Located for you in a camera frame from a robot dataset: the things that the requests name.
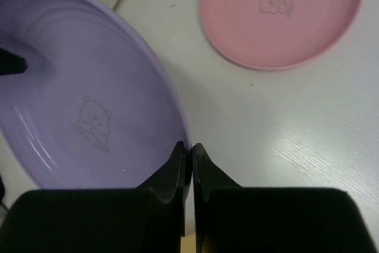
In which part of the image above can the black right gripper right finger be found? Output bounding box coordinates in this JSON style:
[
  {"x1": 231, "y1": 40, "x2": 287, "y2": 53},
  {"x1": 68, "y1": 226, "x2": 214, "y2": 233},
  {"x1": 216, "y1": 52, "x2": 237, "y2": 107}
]
[{"x1": 192, "y1": 144, "x2": 370, "y2": 252}]

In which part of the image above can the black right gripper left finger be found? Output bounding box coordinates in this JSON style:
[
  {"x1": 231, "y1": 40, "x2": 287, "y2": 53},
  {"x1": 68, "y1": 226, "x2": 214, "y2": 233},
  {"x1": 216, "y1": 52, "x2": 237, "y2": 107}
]
[{"x1": 5, "y1": 142, "x2": 187, "y2": 252}]

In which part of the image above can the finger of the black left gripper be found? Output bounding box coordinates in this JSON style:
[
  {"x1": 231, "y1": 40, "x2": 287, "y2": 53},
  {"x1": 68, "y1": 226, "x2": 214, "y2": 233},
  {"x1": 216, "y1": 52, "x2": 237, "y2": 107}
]
[{"x1": 0, "y1": 48, "x2": 28, "y2": 76}]

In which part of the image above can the purple plastic plate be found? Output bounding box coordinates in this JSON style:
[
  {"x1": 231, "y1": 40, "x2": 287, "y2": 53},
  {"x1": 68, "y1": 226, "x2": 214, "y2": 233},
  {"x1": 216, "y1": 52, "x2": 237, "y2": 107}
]
[{"x1": 1, "y1": 0, "x2": 191, "y2": 189}]

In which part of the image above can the pink plastic plate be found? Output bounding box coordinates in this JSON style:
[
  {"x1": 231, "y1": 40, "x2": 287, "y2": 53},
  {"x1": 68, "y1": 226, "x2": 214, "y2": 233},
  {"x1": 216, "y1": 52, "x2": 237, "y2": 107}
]
[{"x1": 200, "y1": 0, "x2": 362, "y2": 70}]

